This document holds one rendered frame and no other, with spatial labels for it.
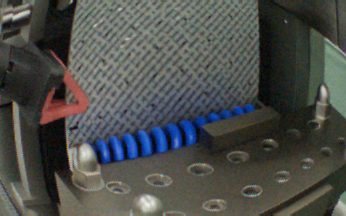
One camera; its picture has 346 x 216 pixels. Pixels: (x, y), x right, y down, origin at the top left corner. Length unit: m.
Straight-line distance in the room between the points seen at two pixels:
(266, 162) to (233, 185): 0.06
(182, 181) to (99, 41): 0.15
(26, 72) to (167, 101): 0.21
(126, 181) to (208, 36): 0.18
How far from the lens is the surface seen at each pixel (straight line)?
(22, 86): 0.68
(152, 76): 0.79
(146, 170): 0.75
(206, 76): 0.82
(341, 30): 0.82
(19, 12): 0.76
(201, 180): 0.74
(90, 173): 0.69
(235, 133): 0.79
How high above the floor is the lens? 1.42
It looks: 27 degrees down
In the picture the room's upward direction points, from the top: 4 degrees clockwise
